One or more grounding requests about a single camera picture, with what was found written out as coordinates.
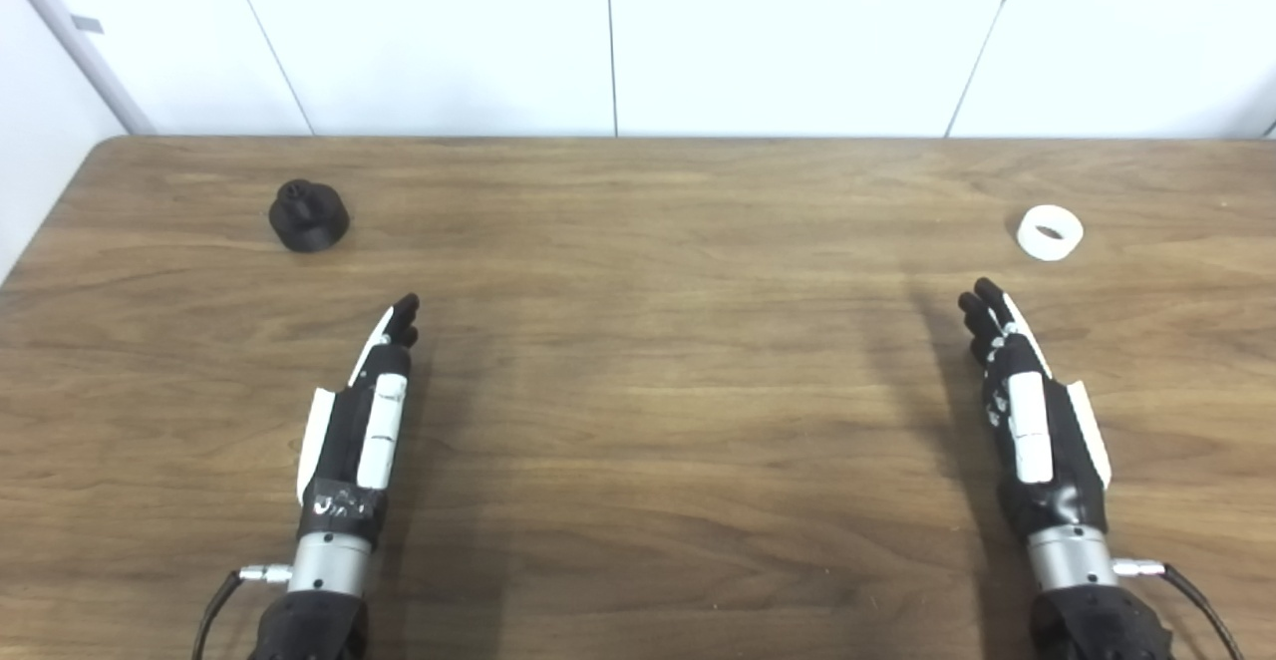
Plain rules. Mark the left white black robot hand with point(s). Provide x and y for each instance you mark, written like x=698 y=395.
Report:
x=344 y=441

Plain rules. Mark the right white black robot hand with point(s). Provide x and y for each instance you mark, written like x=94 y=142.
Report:
x=1057 y=451

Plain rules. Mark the round black part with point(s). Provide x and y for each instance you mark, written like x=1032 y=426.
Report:
x=309 y=226

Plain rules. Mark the small grey label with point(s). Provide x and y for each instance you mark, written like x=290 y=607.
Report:
x=88 y=24

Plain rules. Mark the grey wall corner strip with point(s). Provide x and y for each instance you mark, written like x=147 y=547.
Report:
x=90 y=62

